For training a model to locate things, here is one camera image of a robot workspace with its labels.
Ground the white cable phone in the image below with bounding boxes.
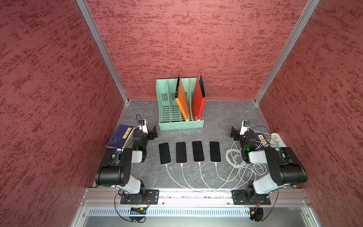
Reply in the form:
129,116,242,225
165,163,199,190
198,162,227,191
215,162,244,183
180,162,217,191

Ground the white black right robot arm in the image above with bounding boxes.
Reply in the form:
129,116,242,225
226,126,308,205

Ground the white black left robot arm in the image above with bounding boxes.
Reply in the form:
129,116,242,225
95,124,158,205

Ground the green plastic file organizer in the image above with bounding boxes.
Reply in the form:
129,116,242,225
156,78,204,131

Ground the purple notebook right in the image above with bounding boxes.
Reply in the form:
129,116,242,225
255,133,273,150

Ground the purple notebook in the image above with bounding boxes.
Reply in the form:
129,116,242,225
255,133,273,150
106,124,135,149

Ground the purple notebook left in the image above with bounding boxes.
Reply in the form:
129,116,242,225
106,124,135,149

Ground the white power strip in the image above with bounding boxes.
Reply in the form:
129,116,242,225
269,133,286,148

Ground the orange folder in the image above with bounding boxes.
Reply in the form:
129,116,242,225
175,76,191,121

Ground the red folder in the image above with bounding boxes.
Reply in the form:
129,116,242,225
192,76,206,121

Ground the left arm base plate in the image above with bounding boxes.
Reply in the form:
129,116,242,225
120,189,160,205

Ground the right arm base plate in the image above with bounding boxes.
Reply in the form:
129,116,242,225
231,190,271,206

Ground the aluminium front rail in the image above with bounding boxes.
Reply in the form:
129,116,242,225
80,188,312,208

